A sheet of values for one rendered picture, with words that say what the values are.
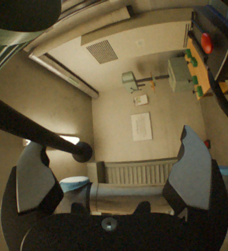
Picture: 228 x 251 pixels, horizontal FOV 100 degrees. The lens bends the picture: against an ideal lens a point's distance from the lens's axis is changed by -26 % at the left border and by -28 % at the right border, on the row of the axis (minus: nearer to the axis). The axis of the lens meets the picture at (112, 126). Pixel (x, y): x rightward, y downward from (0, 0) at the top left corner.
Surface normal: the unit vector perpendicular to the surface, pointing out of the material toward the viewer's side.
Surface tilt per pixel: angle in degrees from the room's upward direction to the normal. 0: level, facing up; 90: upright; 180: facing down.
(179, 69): 90
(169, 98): 90
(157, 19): 90
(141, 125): 90
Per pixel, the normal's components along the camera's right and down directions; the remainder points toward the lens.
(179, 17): -0.35, -0.13
